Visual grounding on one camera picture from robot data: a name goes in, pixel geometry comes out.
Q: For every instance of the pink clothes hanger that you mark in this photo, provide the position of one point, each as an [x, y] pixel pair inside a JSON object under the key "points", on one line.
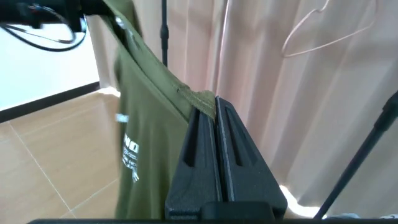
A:
{"points": [[326, 42]]}

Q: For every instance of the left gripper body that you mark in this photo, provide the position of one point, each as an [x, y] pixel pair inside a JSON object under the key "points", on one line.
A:
{"points": [[46, 11]]}

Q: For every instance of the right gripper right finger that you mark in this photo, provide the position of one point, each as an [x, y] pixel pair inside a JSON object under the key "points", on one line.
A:
{"points": [[248, 186]]}

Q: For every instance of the black clothes rack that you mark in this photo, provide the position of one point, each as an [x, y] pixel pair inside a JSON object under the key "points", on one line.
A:
{"points": [[164, 34]]}

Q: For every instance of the green long-sleeved shirt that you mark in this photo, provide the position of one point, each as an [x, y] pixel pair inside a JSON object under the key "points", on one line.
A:
{"points": [[149, 109]]}

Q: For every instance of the beige curtain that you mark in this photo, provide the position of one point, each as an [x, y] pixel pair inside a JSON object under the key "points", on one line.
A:
{"points": [[280, 109]]}

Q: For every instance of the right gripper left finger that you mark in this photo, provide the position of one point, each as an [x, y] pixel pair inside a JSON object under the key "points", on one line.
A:
{"points": [[199, 186]]}

